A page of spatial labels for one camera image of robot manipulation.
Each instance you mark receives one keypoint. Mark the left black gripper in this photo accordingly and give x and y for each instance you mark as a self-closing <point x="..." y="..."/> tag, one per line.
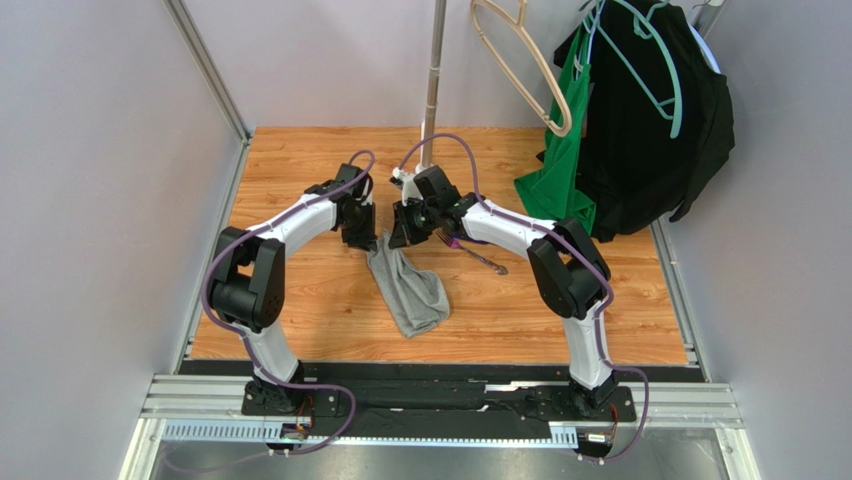
<point x="367" y="239"/>

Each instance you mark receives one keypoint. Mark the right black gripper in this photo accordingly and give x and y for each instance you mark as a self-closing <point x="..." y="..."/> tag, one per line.
<point x="405" y="228"/>

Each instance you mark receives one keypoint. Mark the grey cloth napkin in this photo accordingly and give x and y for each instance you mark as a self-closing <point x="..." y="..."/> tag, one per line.
<point x="416" y="298"/>

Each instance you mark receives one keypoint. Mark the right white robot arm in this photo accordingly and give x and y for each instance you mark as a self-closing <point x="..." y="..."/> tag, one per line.
<point x="571" y="276"/>

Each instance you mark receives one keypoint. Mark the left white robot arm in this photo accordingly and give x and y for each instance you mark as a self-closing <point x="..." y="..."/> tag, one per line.
<point x="243" y="289"/>

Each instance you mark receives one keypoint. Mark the green shirt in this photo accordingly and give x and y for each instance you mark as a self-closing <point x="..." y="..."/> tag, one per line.
<point x="550" y="192"/>

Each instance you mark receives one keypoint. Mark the beige clothes hanger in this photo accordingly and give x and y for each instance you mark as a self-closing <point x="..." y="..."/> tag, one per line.
<point x="503" y="32"/>

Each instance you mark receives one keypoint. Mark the metal stand pole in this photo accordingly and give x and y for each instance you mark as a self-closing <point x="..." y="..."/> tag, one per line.
<point x="439" y="19"/>

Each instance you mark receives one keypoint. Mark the black shirt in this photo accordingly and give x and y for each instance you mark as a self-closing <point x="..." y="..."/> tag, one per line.
<point x="628" y="165"/>

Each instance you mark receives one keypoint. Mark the teal clothes hanger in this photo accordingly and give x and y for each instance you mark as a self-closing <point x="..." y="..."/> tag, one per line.
<point x="648" y="58"/>

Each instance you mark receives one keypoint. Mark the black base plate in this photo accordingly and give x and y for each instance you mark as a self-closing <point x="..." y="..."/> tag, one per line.
<point x="440" y="401"/>

